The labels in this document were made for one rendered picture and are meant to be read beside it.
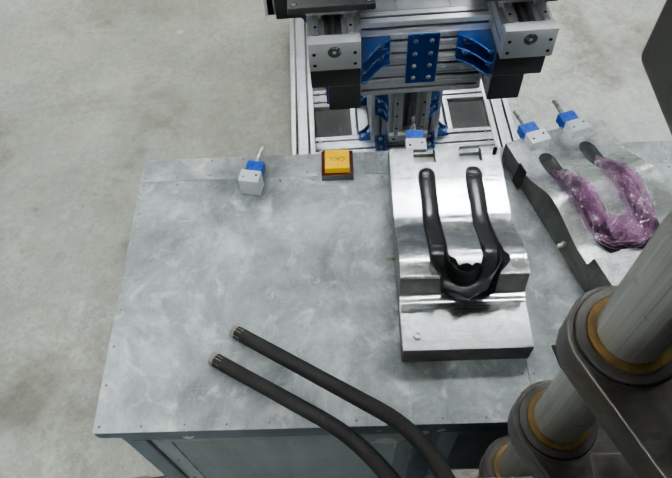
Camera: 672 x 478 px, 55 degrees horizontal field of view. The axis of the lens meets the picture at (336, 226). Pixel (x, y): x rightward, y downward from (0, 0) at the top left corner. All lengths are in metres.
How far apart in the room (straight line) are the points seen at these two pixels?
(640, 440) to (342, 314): 0.91
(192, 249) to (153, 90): 1.66
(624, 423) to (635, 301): 0.11
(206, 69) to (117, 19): 0.62
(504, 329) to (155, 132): 1.97
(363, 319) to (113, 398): 0.54
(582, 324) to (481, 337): 0.74
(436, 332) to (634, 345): 0.79
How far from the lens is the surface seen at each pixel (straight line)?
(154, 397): 1.41
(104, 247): 2.63
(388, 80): 1.93
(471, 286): 1.38
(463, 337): 1.34
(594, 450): 0.85
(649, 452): 0.60
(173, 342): 1.44
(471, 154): 1.59
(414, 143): 1.61
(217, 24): 3.38
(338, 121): 2.54
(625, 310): 0.55
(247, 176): 1.57
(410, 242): 1.36
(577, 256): 1.49
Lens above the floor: 2.07
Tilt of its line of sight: 56 degrees down
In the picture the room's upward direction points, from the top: 4 degrees counter-clockwise
